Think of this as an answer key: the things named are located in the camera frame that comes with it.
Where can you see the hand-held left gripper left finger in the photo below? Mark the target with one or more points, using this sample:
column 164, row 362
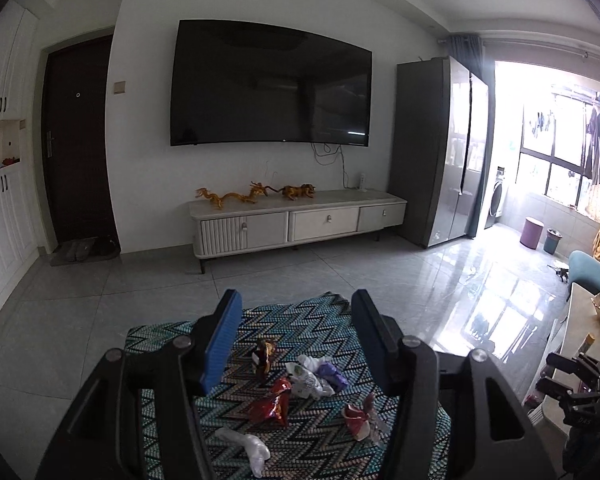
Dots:
column 224, row 340

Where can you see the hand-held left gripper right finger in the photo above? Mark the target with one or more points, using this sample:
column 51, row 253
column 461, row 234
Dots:
column 369, row 332

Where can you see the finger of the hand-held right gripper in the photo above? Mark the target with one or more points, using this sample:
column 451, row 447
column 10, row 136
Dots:
column 565, row 392
column 577, row 366

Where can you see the brown snack wrapper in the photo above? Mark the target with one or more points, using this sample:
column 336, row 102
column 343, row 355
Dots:
column 263, row 357

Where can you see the purple snack wrapper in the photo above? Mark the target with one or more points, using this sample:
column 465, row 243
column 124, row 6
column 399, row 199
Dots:
column 334, row 375

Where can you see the white green plastic bag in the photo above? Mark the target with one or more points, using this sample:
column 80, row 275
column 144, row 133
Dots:
column 302, row 377

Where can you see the red foil wrapper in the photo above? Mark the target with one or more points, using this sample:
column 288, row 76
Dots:
column 272, row 405

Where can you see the red white wrapper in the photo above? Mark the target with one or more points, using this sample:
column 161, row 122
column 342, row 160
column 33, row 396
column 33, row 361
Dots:
column 356, row 417

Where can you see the clear plastic wrapper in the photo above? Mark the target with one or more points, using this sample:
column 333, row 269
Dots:
column 245, row 447

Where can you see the white side table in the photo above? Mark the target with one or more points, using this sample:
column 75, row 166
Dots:
column 577, row 320

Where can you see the zigzag knitted rug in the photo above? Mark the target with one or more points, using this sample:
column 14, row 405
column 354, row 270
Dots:
column 310, row 320

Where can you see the small black toy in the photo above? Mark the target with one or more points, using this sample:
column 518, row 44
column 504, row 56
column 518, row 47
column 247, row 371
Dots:
column 562, row 275

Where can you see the teal chair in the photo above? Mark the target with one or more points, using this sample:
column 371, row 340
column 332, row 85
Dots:
column 587, row 270

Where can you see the teal waste bin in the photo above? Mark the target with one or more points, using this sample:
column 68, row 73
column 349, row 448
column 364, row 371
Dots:
column 552, row 242

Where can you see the white TV cabinet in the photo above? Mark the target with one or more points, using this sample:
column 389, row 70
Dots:
column 300, row 222

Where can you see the purple stool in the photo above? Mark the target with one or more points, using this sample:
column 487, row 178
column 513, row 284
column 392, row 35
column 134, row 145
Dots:
column 532, row 234

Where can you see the golden dragon figurine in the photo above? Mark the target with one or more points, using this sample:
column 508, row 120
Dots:
column 225, row 197
column 261, row 190

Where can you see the white power strip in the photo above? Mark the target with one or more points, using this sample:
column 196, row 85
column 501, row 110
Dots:
column 363, row 183

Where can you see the dark shoes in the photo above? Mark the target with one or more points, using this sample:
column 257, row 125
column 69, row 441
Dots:
column 105, row 245

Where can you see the golden tiger figurine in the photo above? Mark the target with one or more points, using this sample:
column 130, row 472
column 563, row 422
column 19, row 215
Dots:
column 297, row 192

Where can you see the grey slippers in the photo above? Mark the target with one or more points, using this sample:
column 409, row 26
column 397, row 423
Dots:
column 79, row 251

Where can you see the grey refrigerator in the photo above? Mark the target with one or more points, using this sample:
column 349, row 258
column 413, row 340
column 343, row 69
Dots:
column 430, row 160

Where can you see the white washing machine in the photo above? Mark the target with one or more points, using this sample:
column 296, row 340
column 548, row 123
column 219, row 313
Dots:
column 497, row 200

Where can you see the dark brown entrance door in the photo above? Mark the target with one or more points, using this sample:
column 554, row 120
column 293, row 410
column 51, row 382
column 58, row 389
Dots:
column 80, row 160

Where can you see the white floor cabinet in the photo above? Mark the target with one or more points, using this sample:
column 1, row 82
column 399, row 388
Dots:
column 5, row 230

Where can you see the red items on shelf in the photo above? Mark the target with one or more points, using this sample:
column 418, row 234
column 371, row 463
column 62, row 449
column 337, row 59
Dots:
column 7, row 162

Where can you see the blue grey curtain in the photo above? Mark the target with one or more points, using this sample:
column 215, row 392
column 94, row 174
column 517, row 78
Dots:
column 467, row 52

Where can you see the wall-mounted black television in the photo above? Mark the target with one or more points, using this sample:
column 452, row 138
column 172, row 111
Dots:
column 265, row 85

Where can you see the wall switch panel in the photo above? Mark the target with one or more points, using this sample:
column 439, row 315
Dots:
column 119, row 88

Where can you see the white wall cabinet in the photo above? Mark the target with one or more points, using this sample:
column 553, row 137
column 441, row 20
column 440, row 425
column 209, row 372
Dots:
column 5, row 70

